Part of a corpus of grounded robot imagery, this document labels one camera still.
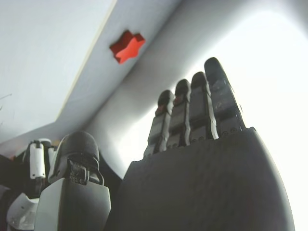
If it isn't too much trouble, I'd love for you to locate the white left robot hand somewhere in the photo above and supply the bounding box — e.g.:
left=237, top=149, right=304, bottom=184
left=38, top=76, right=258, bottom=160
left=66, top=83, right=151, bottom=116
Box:
left=36, top=57, right=295, bottom=231

